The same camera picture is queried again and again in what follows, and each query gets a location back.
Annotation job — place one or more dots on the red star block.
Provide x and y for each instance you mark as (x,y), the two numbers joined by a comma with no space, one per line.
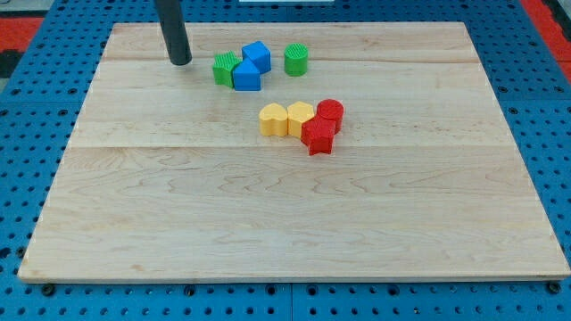
(318,135)

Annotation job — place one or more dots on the green cylinder block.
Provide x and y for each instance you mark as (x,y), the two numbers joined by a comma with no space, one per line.
(296,59)

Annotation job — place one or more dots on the blue cube block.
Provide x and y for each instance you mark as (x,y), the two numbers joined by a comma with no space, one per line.
(259,54)

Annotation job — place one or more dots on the yellow hexagon block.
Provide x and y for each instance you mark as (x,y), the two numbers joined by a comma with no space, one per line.
(298,113)

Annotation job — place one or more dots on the green star block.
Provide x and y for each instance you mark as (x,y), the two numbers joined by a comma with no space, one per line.
(223,67)

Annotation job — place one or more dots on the yellow heart block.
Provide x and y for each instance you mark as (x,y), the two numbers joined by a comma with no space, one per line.
(273,120)

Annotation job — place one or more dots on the blue triangle block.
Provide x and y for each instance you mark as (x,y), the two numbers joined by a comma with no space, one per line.
(246,76)

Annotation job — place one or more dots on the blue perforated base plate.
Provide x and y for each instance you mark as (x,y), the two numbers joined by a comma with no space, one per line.
(43,98)

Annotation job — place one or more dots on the red cylinder block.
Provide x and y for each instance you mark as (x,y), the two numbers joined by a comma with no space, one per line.
(333,110)

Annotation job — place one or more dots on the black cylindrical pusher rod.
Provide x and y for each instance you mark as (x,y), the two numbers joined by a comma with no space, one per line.
(173,29)

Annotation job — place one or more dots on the wooden board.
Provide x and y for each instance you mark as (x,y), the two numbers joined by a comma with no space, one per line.
(166,178)

